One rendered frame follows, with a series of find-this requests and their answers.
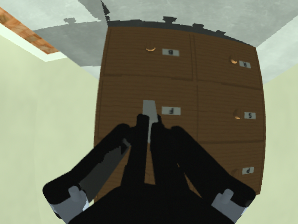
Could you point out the brown chest of drawers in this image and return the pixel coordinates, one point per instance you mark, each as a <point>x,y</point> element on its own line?
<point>193,81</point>

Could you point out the brown wooden drawer front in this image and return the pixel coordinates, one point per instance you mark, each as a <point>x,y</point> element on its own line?
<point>153,53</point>
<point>122,102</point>
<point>217,119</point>
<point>116,177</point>
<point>213,65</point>
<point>245,158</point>

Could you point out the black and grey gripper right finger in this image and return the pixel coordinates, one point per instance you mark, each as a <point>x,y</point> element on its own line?
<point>208,177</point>

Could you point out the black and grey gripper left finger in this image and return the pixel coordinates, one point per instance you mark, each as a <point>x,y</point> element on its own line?
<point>69,194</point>

